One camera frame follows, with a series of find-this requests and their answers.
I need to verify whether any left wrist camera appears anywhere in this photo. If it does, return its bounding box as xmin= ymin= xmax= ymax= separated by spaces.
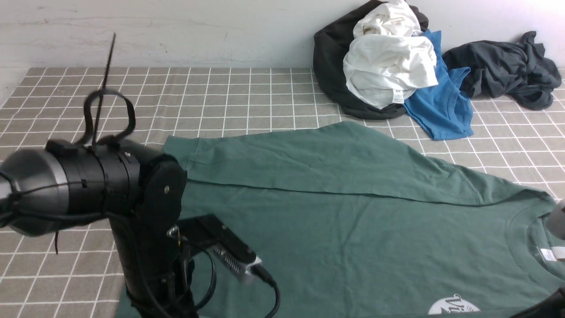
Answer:
xmin=177 ymin=214 xmax=262 ymax=284

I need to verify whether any dark grey crumpled garment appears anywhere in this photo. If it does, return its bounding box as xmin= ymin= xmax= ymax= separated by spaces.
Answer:
xmin=442 ymin=31 xmax=562 ymax=111

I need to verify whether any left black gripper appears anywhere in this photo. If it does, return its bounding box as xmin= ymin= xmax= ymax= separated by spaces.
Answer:
xmin=109 ymin=215 xmax=199 ymax=318

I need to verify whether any grey checkered tablecloth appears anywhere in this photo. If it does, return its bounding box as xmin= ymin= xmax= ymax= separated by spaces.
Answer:
xmin=0 ymin=67 xmax=565 ymax=318

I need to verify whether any white crumpled garment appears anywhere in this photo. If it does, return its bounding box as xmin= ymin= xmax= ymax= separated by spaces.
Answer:
xmin=343 ymin=0 xmax=438 ymax=109

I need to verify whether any blue t-shirt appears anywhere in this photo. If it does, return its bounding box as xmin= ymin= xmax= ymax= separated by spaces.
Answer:
xmin=404 ymin=30 xmax=474 ymax=141

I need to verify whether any black garment in pile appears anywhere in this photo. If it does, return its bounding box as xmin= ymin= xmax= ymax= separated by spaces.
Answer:
xmin=313 ymin=0 xmax=429 ymax=120

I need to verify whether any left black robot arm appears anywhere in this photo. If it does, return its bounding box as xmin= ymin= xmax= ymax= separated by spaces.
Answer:
xmin=1 ymin=140 xmax=198 ymax=318

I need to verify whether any green long sleeve shirt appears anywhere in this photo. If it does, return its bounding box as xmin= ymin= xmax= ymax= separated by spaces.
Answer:
xmin=116 ymin=121 xmax=565 ymax=318

